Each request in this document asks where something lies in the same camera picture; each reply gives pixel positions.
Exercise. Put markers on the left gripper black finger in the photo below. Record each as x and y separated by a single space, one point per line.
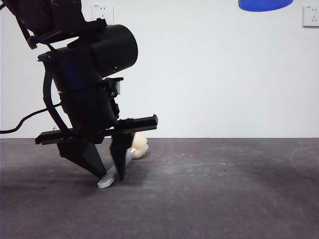
84 156
120 154

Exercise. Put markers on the blue ribbed plastic cup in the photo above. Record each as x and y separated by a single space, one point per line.
264 5

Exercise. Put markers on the pale grey left wrist camera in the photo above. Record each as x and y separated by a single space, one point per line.
117 87

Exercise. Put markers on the white wall socket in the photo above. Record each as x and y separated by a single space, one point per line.
311 16
109 12

